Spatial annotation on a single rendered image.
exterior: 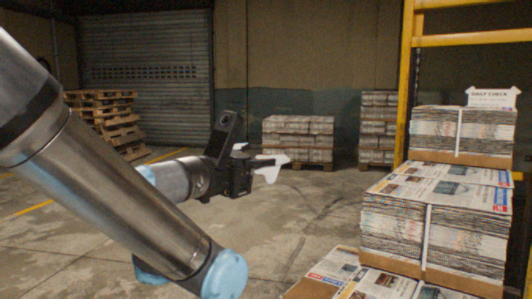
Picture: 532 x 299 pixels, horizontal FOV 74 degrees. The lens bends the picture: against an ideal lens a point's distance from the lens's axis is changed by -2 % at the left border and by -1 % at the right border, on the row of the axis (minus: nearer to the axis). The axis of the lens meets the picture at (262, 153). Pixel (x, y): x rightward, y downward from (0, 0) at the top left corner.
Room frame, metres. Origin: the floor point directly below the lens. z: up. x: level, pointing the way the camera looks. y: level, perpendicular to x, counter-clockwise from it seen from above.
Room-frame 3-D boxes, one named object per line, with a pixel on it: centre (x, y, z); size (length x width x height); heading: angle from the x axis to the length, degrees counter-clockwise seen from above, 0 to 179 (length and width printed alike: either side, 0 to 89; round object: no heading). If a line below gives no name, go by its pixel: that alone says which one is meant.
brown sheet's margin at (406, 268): (1.04, -0.53, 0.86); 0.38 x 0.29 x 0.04; 56
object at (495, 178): (1.27, -0.70, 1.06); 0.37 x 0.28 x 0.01; 57
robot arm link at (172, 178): (0.55, 0.18, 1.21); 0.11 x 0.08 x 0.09; 141
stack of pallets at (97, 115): (6.79, 3.09, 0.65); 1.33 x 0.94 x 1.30; 171
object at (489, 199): (1.04, -0.54, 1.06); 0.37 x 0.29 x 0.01; 56
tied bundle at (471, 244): (1.04, -0.53, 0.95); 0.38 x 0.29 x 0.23; 56
